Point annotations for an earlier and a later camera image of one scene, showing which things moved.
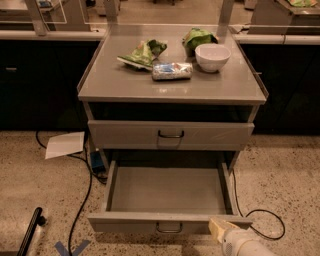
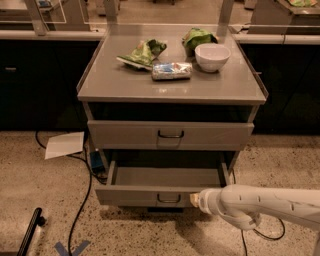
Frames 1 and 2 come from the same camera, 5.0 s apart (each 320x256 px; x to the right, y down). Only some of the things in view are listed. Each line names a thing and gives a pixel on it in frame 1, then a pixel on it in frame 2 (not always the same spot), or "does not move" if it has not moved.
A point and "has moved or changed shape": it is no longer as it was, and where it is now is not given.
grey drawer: [167, 197] has moved or changed shape
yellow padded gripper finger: [219, 227] -> [195, 199]
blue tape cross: [63, 251] does not move
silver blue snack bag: [167, 71] does not move
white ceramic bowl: [211, 57] does not move
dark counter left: [40, 72] does not move
